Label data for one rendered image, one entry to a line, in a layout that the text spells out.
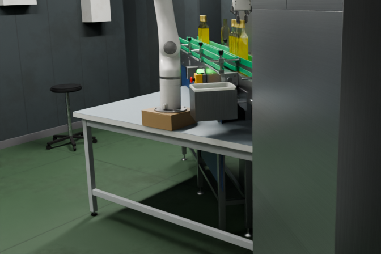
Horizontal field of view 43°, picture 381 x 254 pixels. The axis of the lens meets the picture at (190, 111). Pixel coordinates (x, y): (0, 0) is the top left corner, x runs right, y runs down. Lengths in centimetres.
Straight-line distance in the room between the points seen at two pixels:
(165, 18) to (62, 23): 318
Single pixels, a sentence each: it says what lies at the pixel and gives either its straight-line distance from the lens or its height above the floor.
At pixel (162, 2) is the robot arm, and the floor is 144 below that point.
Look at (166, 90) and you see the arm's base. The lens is 271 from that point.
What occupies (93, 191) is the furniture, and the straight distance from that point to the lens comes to 343.
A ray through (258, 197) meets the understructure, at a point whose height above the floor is 72.
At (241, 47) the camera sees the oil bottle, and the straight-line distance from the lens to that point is 275.
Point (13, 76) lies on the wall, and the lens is 543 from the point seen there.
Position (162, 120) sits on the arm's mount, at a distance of 269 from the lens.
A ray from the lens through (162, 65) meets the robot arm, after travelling 274.
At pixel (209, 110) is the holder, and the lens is 246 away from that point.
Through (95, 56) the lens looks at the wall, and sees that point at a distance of 605.
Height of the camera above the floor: 144
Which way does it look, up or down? 13 degrees down
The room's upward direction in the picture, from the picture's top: 2 degrees counter-clockwise
